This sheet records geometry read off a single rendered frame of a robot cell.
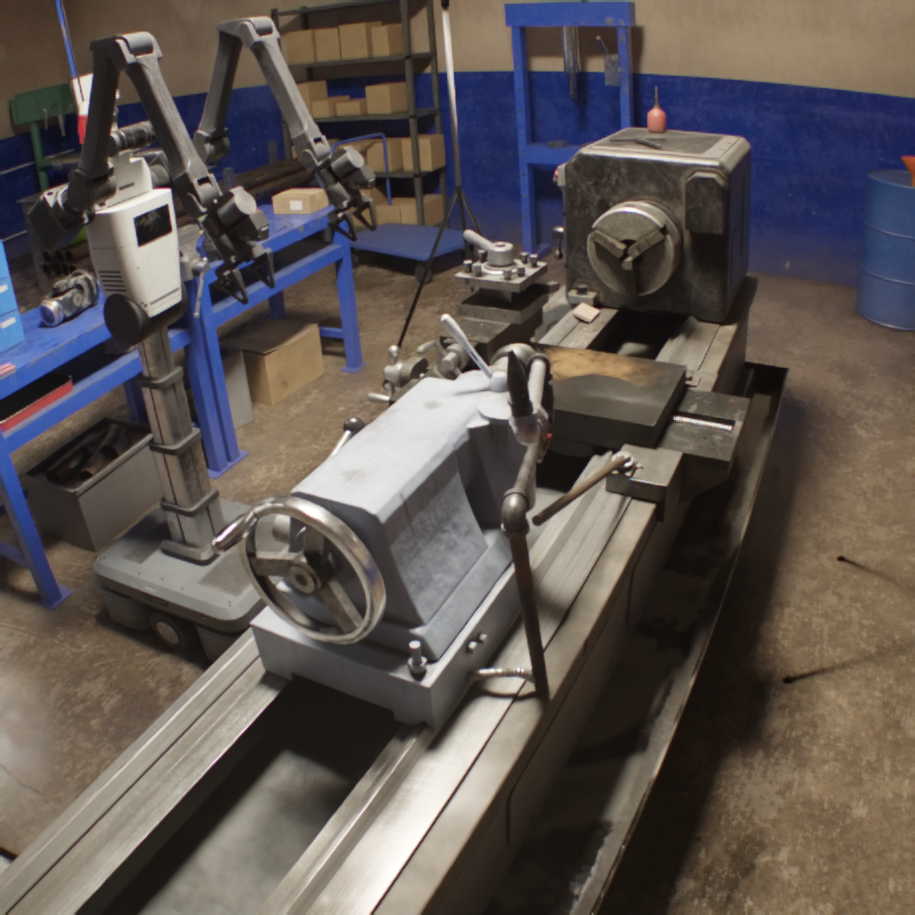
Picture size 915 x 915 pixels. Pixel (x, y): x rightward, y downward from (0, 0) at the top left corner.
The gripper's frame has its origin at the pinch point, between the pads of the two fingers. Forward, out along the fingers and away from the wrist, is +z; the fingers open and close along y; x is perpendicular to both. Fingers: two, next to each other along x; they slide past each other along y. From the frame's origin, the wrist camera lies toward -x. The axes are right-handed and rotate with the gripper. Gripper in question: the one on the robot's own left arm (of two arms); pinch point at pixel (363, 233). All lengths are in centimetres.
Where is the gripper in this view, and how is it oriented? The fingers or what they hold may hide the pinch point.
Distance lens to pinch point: 211.0
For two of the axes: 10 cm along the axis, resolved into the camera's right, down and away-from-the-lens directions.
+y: 4.1, -4.6, 7.9
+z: 5.1, 8.3, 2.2
